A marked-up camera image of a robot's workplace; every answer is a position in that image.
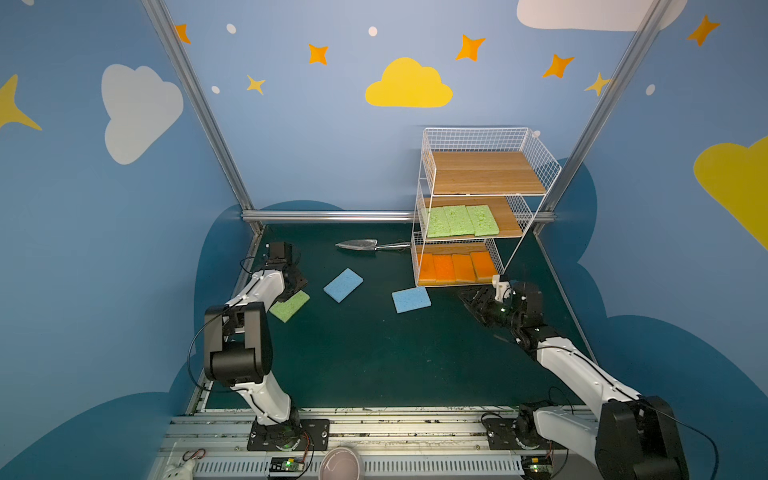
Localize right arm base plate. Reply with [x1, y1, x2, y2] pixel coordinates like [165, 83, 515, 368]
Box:
[480, 414, 566, 451]

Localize silver metal scoop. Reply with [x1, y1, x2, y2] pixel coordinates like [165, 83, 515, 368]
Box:
[335, 239, 411, 252]

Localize white wire wooden shelf rack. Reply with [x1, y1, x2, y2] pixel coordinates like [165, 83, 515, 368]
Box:
[410, 127, 562, 287]

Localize pink bowl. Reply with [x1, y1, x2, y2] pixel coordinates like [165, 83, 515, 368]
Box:
[318, 446, 364, 480]

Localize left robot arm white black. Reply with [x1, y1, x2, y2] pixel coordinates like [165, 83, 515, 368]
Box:
[190, 242, 307, 435]

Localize green circuit board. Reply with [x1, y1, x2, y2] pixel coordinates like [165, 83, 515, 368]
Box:
[267, 457, 306, 478]
[520, 456, 553, 480]

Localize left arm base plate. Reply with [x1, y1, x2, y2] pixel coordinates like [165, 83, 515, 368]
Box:
[246, 419, 330, 452]

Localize white power plug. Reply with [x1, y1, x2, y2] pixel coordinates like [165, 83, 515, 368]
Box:
[160, 459, 197, 480]

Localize right green circuit board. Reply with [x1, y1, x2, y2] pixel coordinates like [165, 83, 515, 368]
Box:
[520, 456, 553, 480]

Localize left green circuit board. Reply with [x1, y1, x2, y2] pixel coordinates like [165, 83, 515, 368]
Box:
[267, 457, 306, 478]

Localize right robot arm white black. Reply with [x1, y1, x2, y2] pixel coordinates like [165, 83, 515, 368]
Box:
[459, 275, 690, 479]

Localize green sponge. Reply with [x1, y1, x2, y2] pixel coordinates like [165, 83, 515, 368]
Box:
[427, 207, 452, 239]
[444, 205, 475, 236]
[269, 291, 310, 323]
[466, 205, 500, 237]

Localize blue sponge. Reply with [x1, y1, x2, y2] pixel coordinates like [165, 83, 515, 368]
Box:
[392, 287, 431, 314]
[323, 268, 363, 303]

